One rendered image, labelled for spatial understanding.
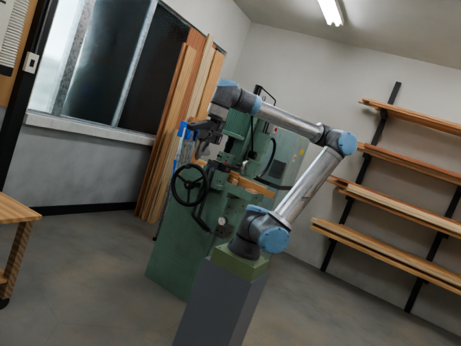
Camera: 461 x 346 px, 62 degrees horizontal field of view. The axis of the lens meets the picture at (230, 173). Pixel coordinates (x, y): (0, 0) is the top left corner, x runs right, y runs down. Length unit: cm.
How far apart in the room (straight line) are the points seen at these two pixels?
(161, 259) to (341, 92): 312
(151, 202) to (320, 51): 281
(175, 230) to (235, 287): 90
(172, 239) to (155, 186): 142
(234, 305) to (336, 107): 336
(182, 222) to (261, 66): 308
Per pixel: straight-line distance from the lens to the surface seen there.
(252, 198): 252
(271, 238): 189
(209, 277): 212
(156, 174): 411
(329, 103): 497
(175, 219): 280
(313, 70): 511
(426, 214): 434
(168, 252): 286
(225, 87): 168
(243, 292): 205
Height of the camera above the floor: 126
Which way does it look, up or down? 6 degrees down
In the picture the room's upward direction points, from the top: 20 degrees clockwise
